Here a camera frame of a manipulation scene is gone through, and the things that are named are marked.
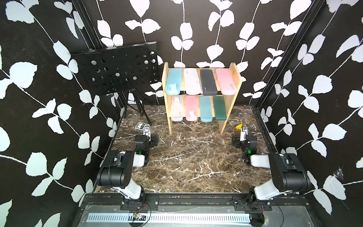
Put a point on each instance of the teal pencil case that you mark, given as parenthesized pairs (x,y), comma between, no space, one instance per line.
(205,109)

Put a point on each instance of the white slotted vent strip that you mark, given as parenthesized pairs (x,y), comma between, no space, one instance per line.
(183,218)

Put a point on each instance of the frosted white pencil case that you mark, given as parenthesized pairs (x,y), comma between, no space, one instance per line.
(191,80)

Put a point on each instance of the small pink pencil case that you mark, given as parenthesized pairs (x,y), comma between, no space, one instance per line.
(191,108)

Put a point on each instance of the black perforated music stand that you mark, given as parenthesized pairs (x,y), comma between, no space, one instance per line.
(117,69)

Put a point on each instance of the clear frosted pencil case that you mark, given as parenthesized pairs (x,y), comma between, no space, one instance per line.
(177,108)

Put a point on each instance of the light blue pencil case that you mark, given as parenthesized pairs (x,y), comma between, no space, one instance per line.
(173,82)

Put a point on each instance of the small circuit board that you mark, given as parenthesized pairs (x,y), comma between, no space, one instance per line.
(138,217)

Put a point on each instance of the dark grey pencil case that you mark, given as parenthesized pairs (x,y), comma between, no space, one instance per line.
(208,82)

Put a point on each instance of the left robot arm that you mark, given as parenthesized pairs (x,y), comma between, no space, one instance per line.
(116,170)

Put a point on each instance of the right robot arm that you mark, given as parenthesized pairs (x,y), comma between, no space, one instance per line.
(287,172)

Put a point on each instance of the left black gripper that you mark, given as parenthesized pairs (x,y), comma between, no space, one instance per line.
(153,141)

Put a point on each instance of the dark green pencil case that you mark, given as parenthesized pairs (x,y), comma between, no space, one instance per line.
(219,108)

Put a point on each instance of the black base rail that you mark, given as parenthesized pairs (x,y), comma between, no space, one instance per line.
(155,201)

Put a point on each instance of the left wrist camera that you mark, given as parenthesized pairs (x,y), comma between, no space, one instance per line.
(146,130)

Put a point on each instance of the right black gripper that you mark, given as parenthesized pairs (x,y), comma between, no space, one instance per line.
(237,143)

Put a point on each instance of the small yellow block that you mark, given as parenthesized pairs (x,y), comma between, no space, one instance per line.
(239,127)

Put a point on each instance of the playing card box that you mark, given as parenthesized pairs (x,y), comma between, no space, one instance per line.
(140,126)

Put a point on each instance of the wooden two-tier shelf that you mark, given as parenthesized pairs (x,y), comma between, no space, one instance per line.
(228,99)

